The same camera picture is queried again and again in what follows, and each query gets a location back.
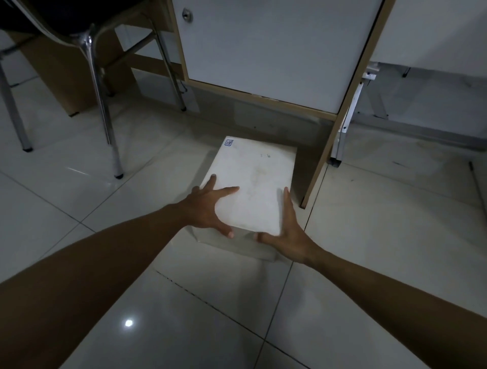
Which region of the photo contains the person's right hand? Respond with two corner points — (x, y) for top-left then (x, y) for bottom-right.
(253, 187), (321, 267)

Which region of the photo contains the person's left hand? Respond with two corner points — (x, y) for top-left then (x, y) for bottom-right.
(183, 174), (240, 239)

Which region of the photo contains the white cardboard box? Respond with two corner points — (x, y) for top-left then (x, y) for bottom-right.
(187, 136), (298, 263)

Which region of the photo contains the person's left forearm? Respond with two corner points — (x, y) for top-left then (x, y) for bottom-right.
(0, 202), (191, 369)

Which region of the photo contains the person's right forearm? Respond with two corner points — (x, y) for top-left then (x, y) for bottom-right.
(310, 245), (487, 369)

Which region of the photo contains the white metal table leg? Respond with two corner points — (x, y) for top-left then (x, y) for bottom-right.
(329, 63), (389, 168)

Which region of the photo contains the chair with chrome legs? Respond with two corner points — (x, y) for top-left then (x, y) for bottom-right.
(0, 0), (188, 180)

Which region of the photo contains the brown wooden desk panel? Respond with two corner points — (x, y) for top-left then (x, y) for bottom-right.
(7, 30), (134, 117)

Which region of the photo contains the white table panel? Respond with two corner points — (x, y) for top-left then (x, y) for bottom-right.
(370, 0), (487, 81)

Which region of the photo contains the white cabinet with wooden frame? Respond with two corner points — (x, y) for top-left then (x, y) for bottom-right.
(167, 0), (397, 209)

